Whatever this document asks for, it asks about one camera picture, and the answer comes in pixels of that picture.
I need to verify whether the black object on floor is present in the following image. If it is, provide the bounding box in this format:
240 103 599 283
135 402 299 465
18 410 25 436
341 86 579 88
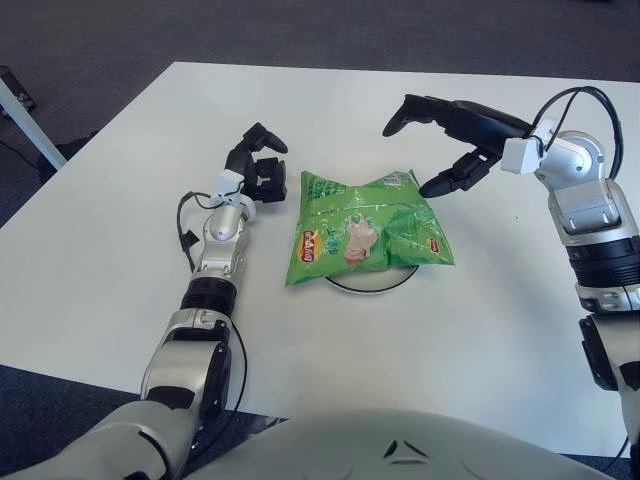
0 65 37 119

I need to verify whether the grey robot torso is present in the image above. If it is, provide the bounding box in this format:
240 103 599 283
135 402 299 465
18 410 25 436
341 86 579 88
184 407 621 480

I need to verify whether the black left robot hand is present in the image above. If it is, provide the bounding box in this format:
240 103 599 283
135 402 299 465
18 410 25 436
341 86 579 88
223 122 290 205

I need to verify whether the white table leg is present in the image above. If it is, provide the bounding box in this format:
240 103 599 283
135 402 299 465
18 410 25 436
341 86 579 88
0 79 68 171

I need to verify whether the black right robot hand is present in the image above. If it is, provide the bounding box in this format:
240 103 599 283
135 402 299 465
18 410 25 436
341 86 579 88
382 93 534 200

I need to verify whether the thin black elbow cable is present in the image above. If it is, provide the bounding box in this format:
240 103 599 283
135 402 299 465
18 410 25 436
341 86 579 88
189 324 249 446

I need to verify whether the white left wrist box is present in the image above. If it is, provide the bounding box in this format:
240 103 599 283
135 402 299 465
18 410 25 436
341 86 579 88
215 169 245 199

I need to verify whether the green snack chip bag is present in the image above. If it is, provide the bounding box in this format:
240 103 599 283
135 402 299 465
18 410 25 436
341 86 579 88
283 168 456 288

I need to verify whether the black floor cable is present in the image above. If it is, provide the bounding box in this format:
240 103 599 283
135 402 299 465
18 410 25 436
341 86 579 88
0 139 44 174

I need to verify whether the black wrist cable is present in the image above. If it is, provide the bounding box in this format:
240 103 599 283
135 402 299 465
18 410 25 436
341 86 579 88
529 86 624 181
177 191 219 274

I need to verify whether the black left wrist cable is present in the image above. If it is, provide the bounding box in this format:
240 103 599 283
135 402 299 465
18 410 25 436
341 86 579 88
177 191 219 274

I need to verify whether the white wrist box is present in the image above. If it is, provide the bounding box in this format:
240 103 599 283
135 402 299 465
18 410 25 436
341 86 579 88
501 137 544 175
215 169 245 199

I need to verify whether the white plate with black rim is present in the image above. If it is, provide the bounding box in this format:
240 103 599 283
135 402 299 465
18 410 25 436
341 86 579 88
323 264 420 297

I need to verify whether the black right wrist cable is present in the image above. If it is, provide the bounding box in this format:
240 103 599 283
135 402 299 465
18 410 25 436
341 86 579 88
529 86 624 181

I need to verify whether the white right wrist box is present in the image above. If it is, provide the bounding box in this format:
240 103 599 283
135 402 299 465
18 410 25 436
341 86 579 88
501 137 544 175

